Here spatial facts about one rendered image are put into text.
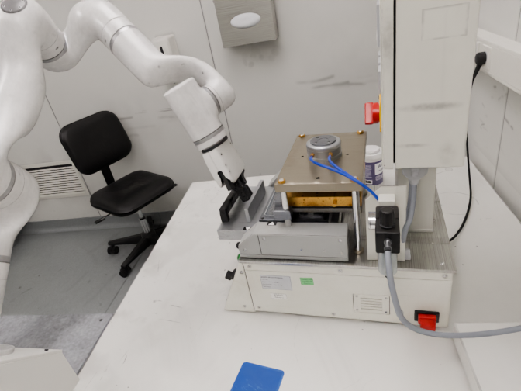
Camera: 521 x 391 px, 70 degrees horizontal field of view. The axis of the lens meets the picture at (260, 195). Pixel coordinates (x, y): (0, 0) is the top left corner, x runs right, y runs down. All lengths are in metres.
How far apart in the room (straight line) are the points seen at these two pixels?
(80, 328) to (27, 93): 0.62
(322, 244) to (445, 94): 0.38
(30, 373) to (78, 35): 0.79
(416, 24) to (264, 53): 1.77
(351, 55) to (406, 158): 1.68
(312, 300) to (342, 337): 0.10
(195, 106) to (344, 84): 1.58
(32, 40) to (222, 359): 0.85
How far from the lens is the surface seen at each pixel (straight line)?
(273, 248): 0.85
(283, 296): 0.94
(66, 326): 1.23
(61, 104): 2.94
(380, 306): 0.92
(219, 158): 0.91
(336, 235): 0.80
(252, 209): 0.95
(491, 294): 1.07
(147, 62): 0.98
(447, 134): 0.69
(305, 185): 0.78
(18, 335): 1.31
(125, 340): 1.09
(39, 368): 0.97
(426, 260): 0.86
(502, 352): 0.90
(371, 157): 1.39
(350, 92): 2.39
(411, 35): 0.64
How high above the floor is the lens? 1.48
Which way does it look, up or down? 29 degrees down
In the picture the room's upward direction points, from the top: 11 degrees counter-clockwise
